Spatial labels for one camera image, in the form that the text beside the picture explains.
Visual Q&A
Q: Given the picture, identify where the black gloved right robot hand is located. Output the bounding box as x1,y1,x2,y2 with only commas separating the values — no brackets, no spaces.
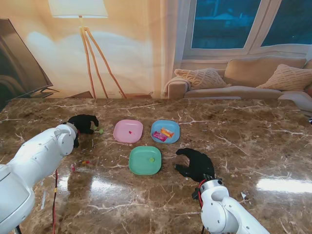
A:
175,148,215,182

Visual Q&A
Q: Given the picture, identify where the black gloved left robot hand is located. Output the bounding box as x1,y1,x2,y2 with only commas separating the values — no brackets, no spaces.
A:
67,114,99,135

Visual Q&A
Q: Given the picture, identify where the pink candy bar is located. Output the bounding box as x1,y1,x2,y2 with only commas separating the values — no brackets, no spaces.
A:
152,131,168,142

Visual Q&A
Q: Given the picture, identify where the wooden low cabinet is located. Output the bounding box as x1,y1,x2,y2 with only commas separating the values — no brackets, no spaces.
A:
31,90,94,99

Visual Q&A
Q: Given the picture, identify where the pink square plastic dish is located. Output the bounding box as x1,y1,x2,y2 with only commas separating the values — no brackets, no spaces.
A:
113,119,144,144

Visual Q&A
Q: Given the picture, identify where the blue square plastic dish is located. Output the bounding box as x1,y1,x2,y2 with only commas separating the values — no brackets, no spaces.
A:
150,119,181,144

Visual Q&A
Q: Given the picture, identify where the green square plastic dish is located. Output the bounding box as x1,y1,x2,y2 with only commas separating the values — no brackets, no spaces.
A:
128,146,162,176

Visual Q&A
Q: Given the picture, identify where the cream knitted cushion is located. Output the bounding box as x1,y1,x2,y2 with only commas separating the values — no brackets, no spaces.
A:
256,64,312,91
174,68,228,90

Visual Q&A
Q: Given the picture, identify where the flat screen television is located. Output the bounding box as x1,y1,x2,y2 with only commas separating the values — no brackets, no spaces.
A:
0,18,60,103

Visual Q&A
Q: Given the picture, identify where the beige sofa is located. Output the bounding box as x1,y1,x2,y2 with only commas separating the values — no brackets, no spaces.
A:
163,55,312,115

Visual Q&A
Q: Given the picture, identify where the wooden tripod floor lamp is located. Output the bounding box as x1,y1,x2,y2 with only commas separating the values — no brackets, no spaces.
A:
48,0,127,99

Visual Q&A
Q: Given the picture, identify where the white framed window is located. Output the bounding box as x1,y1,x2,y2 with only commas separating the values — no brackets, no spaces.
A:
182,0,312,58

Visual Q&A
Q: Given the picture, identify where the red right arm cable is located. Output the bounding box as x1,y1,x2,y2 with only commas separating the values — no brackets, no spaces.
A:
197,181,205,208

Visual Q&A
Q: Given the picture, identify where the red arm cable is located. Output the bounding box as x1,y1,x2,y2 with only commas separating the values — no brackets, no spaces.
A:
197,181,205,208
52,169,59,234

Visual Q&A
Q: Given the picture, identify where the red left arm cable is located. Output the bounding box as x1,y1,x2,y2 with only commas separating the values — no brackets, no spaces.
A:
52,169,59,234

